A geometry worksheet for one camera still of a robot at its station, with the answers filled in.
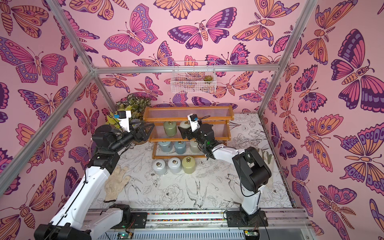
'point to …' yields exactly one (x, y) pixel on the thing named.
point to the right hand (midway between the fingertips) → (187, 121)
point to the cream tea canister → (185, 124)
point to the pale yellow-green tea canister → (188, 164)
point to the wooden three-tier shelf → (219, 116)
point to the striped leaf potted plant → (136, 104)
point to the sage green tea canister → (170, 128)
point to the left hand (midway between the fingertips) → (150, 123)
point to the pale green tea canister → (194, 147)
